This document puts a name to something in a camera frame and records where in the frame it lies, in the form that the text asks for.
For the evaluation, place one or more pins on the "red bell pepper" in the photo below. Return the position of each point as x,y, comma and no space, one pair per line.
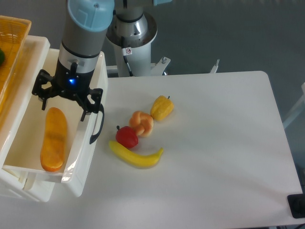
126,136

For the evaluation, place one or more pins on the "white frame at right edge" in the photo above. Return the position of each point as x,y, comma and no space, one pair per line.
296,109

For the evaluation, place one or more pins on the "black device at table edge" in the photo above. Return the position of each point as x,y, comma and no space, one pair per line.
297,205

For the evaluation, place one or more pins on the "white drawer cabinet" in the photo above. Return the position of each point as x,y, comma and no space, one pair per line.
21,185

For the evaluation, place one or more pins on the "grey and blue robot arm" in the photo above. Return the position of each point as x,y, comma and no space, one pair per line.
86,25

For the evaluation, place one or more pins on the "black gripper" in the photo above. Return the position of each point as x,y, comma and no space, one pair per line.
69,84

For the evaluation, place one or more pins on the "white drawer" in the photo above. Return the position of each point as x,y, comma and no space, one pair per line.
24,153

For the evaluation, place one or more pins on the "yellow bell pepper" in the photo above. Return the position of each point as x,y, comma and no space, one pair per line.
161,108

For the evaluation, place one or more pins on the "green vegetable in basket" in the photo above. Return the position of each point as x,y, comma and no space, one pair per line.
2,57

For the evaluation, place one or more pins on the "black drawer handle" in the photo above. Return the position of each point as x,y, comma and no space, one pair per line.
98,126

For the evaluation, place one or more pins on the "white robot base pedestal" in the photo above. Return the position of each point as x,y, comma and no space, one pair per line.
132,44

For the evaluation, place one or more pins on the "yellow banana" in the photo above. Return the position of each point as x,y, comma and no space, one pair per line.
134,159

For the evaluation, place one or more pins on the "knotted bread roll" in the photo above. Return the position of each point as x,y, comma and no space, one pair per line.
142,123

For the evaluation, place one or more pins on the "long orange bread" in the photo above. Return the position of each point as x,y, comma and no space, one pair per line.
54,143

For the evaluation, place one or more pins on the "yellow woven basket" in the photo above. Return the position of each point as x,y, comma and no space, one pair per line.
13,33

